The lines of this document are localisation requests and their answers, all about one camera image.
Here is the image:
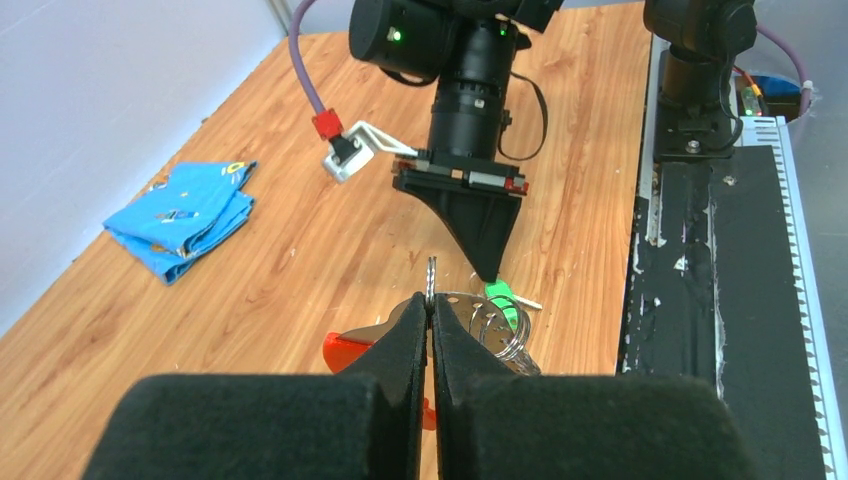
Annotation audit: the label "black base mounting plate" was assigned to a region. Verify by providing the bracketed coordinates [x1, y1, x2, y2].
[618, 117, 847, 479]

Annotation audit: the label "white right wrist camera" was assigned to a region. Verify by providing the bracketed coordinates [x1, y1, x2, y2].
[322, 120, 418, 184]

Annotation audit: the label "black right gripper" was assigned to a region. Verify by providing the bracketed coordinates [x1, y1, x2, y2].
[392, 150, 530, 283]

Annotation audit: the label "blue folded cloth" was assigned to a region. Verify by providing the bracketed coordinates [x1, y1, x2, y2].
[103, 161, 258, 285]

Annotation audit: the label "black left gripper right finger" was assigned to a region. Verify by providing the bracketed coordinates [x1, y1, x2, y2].
[431, 293, 757, 480]

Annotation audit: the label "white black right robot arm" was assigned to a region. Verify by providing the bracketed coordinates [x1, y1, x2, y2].
[348, 1, 757, 282]

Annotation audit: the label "metal keyring plate with spring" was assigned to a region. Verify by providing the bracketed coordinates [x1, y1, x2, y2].
[321, 256, 543, 432]

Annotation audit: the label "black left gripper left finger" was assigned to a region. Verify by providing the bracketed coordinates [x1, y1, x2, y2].
[83, 293, 428, 479]

